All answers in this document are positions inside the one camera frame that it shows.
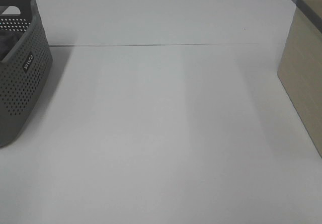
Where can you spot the dark grey towel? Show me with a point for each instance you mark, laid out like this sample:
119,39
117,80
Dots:
8,41

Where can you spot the grey perforated plastic basket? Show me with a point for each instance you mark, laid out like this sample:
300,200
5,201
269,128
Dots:
25,68

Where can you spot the beige fabric storage bin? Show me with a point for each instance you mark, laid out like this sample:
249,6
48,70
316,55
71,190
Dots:
300,67

